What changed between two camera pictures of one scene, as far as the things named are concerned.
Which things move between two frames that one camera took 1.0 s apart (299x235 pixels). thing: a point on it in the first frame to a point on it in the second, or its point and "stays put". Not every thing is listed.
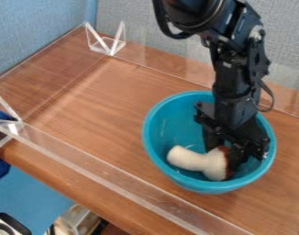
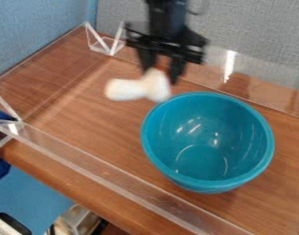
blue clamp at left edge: (0, 165) stays put
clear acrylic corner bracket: (105, 45) stays put
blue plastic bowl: (171, 127) stays put
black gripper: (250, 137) to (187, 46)
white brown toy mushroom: (214, 162) to (152, 86)
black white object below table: (5, 225) stays put
